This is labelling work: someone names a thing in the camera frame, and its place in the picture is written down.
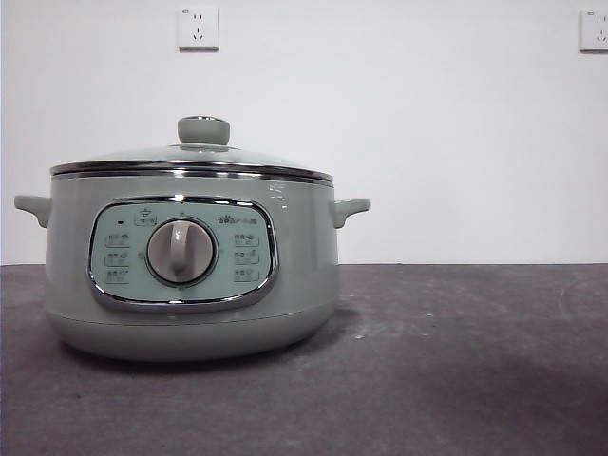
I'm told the white wall socket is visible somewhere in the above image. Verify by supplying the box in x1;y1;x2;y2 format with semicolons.
579;9;608;53
178;6;220;52

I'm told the glass lid with green knob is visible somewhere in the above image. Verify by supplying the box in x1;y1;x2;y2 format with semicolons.
49;115;334;184

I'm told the pale green electric cooking pot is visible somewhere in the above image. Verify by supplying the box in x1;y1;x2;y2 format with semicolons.
12;166;371;364

